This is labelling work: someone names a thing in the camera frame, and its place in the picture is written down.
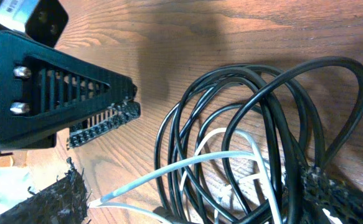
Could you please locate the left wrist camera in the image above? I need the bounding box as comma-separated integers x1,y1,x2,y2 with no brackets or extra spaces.
0,0,68,47

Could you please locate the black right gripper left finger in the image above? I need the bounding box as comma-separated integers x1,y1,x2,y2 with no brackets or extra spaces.
0,157,88,224

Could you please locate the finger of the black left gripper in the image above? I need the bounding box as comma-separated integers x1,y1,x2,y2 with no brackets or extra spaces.
0,30,137,149
67,100,141,149

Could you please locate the white USB cable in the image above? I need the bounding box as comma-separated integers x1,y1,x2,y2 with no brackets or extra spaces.
87,127,285,224

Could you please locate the black USB cable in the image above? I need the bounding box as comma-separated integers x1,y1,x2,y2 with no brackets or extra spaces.
153,55,363,224

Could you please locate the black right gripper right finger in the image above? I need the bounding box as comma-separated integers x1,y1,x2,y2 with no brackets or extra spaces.
301,167,363,223

